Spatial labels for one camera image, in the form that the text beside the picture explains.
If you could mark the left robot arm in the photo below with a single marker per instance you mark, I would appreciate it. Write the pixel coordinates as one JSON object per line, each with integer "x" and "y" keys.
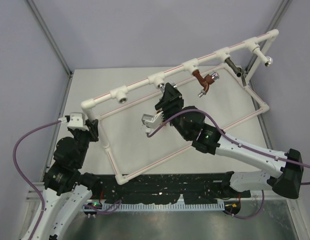
{"x": 65, "y": 188}

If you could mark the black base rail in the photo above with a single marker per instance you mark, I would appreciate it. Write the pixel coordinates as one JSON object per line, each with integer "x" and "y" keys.
{"x": 161, "y": 189}

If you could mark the chrome lever faucet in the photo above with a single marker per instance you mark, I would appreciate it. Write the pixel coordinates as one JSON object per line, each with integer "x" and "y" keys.
{"x": 161, "y": 86}

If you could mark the white PVC pipe frame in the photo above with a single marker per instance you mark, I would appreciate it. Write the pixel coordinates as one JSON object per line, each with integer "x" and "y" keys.
{"x": 120, "y": 94}

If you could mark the brown faucet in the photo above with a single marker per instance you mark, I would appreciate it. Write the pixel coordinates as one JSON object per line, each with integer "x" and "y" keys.
{"x": 206, "y": 81}

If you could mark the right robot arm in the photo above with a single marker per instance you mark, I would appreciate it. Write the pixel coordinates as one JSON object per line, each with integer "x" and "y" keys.
{"x": 284, "y": 169}

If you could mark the white faucet chrome tip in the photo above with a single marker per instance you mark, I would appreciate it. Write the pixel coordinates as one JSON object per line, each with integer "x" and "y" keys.
{"x": 266, "y": 60}

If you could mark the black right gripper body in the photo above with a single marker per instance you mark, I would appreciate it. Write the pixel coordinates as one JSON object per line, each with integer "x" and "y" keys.
{"x": 175, "y": 106}

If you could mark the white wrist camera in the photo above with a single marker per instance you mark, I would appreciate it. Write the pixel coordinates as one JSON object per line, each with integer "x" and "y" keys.
{"x": 152, "y": 122}
{"x": 74, "y": 121}

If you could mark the dark grey metal faucet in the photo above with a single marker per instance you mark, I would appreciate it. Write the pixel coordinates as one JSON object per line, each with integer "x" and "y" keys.
{"x": 237, "y": 70}

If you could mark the white slotted cable duct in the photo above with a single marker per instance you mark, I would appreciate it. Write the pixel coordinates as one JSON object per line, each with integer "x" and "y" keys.
{"x": 177, "y": 207}

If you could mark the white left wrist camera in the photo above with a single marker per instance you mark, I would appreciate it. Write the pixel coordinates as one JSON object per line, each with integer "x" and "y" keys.
{"x": 74, "y": 121}

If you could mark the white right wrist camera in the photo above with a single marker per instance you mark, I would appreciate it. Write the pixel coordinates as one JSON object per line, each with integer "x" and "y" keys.
{"x": 152, "y": 122}

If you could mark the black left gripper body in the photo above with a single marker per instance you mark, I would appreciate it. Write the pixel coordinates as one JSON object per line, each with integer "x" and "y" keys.
{"x": 84, "y": 138}

